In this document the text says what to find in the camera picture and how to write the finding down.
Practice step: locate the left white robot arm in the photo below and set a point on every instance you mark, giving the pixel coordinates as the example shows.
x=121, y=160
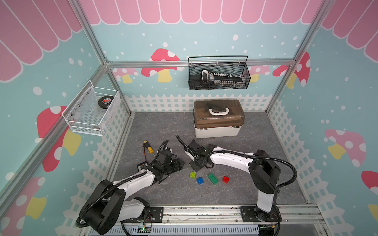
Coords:
x=109, y=203

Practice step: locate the brown translucent box lid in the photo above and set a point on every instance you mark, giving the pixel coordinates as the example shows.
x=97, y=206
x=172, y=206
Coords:
x=218, y=113

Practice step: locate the yellow black screwdriver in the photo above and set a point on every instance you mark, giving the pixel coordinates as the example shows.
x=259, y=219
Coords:
x=147, y=146

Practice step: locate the socket wrench bit set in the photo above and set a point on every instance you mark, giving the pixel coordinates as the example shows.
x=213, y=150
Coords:
x=222, y=80

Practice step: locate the blue lego brick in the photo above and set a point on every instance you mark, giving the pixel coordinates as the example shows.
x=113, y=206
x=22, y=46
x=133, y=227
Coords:
x=200, y=180

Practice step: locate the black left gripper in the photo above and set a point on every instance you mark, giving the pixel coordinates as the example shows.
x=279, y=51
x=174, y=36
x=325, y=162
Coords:
x=177, y=164

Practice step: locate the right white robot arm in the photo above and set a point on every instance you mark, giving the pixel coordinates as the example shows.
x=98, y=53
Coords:
x=265, y=173

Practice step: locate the green long lego brick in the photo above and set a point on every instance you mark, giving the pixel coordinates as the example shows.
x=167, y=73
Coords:
x=213, y=179

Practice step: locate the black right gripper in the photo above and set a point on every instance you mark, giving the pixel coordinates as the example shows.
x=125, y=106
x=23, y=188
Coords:
x=191, y=164

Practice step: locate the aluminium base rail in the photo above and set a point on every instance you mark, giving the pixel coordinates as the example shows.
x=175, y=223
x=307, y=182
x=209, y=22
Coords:
x=229, y=214

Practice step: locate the white wire wall basket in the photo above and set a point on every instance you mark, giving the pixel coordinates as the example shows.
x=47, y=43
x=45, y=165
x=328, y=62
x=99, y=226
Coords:
x=83, y=115

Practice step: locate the white storage box base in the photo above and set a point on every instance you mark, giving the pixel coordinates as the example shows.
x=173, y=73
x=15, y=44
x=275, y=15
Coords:
x=225, y=131

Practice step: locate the black tape roll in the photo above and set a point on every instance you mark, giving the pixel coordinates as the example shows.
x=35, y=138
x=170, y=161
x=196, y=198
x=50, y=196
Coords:
x=105, y=101

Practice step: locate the red lego brick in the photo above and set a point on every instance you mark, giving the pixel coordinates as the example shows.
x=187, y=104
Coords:
x=225, y=179

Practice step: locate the black wire wall basket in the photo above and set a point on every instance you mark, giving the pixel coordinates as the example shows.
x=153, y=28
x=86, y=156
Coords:
x=222, y=64

